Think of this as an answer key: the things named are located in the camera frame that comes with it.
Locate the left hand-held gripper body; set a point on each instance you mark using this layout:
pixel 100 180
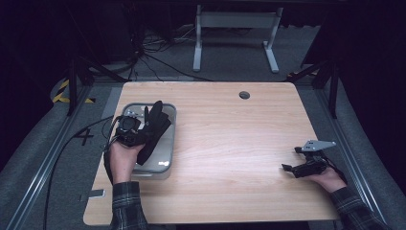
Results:
pixel 129 129

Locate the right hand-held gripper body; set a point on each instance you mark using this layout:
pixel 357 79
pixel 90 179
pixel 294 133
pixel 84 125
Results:
pixel 311 167

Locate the grey rimmed white plastic basin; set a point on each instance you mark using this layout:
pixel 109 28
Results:
pixel 166 150

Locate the person's right hand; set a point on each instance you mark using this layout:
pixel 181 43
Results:
pixel 330 180

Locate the person's left hand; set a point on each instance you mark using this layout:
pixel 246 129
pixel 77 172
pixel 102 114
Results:
pixel 123 163

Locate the black metal stand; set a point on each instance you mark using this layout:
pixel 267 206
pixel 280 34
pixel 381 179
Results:
pixel 72 86
pixel 333 92

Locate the small grey metal clip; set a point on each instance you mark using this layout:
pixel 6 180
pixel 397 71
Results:
pixel 93 194

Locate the grey round table grommet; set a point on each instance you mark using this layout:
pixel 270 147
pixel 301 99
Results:
pixel 244 95

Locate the yellow black hazard tape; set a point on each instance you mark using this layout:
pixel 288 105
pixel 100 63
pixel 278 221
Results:
pixel 60 92

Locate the white metal desk frame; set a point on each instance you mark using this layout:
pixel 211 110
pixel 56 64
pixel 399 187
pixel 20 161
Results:
pixel 236 19

